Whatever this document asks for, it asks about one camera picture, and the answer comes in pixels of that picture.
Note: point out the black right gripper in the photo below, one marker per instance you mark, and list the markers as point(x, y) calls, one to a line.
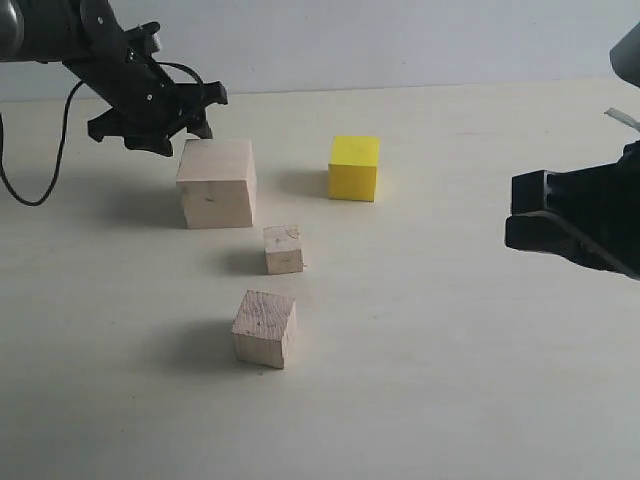
point(608, 193)

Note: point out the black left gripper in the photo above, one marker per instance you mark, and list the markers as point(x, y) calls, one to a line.
point(118, 65)

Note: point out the medium wooden cube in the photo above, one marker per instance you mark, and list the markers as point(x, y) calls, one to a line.
point(264, 329)

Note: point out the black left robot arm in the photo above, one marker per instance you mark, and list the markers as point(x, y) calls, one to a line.
point(47, 32)

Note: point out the large wooden cube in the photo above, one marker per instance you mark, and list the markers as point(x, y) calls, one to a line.
point(217, 183)

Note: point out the small wooden cube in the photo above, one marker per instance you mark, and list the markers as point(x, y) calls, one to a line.
point(283, 249)

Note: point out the yellow cube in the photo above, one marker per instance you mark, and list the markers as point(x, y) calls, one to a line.
point(353, 168)

